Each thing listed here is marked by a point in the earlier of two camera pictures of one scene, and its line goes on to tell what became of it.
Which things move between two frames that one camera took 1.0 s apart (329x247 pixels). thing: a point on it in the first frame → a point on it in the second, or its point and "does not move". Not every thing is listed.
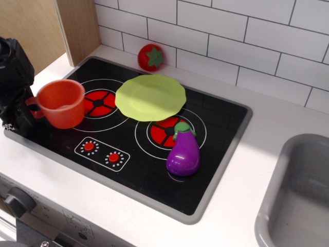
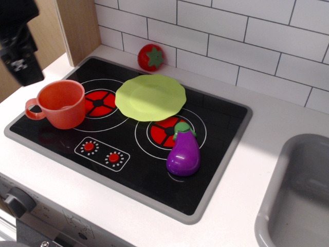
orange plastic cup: [61, 103] does not move
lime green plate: [150, 97] does not move
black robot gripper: [17, 74] → [17, 46]
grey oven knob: [19, 201] does not move
